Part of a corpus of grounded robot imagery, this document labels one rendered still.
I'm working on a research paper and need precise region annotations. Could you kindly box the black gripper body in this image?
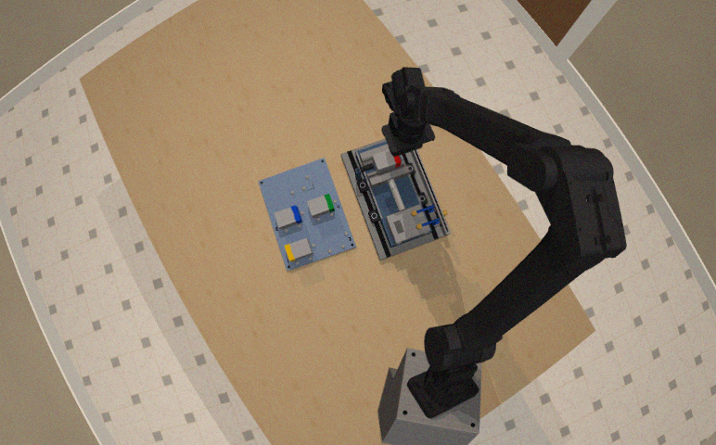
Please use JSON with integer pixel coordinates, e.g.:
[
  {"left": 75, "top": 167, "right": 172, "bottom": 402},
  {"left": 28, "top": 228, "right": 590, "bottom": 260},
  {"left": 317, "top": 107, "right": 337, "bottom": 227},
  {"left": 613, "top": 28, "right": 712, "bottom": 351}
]
[{"left": 381, "top": 121, "right": 435, "bottom": 157}]

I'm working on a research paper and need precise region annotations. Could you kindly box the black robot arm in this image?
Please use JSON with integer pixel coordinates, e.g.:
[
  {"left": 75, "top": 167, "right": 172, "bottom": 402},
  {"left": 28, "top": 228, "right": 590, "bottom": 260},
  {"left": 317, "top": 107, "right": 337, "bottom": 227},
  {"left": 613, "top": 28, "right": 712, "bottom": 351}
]
[{"left": 382, "top": 67, "right": 627, "bottom": 418}]

